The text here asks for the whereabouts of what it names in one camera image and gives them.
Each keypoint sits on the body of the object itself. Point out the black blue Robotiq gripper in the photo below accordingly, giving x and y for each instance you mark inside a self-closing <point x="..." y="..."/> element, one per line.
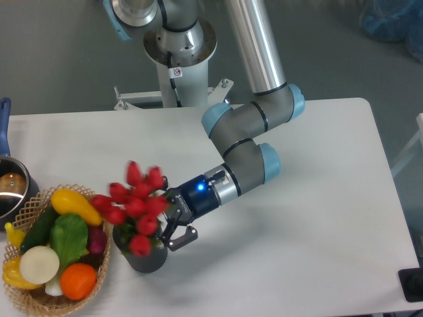
<point x="188" y="201"/>

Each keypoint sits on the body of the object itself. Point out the red tulip bouquet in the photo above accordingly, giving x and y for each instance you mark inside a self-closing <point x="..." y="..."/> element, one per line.
<point x="134" y="207"/>

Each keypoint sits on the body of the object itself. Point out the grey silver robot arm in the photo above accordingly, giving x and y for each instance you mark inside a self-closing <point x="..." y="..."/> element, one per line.
<point x="246" y="165"/>

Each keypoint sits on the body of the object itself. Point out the dark grey ribbed vase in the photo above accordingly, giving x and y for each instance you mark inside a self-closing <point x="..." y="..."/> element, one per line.
<point x="143" y="264"/>

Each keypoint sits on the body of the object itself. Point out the purple red radish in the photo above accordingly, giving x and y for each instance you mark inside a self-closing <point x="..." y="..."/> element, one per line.
<point x="97" y="240"/>

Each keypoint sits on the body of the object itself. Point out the green bok choy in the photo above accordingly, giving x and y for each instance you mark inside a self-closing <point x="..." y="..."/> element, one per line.
<point x="68" y="238"/>

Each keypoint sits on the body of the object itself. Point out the yellow squash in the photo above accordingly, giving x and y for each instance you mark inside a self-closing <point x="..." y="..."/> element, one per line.
<point x="66" y="201"/>

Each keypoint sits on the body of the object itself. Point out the orange fruit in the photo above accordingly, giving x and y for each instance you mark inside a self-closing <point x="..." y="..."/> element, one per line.
<point x="77" y="281"/>

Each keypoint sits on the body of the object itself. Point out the dark green cucumber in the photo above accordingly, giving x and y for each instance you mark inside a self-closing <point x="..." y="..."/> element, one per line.
<point x="39" y="233"/>

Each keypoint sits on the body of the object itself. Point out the white onion half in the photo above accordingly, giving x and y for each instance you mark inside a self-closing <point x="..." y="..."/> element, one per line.
<point x="39" y="265"/>

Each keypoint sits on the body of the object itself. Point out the yellow banana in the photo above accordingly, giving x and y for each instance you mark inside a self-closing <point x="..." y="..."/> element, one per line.
<point x="14" y="236"/>

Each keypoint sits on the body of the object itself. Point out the woven wicker basket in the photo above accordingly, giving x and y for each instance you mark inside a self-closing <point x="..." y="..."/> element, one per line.
<point x="36" y="302"/>

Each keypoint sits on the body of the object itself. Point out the yellow bell pepper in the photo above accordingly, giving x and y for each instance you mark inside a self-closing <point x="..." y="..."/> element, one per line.
<point x="12" y="276"/>

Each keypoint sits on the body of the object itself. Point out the black device at table edge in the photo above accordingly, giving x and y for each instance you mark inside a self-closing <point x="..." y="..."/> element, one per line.
<point x="411" y="283"/>

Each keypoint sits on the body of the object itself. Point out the blue plastic bag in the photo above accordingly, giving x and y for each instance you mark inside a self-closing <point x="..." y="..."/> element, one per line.
<point x="394" y="21"/>

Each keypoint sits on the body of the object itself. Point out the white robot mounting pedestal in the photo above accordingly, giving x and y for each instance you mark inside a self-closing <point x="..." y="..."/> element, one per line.
<point x="182" y="64"/>

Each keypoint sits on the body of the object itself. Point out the blue handled steel saucepan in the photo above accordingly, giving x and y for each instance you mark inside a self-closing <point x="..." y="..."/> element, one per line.
<point x="17" y="185"/>

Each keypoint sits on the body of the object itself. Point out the white frame at right edge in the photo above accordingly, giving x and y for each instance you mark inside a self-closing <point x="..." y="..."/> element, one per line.
<point x="409" y="151"/>

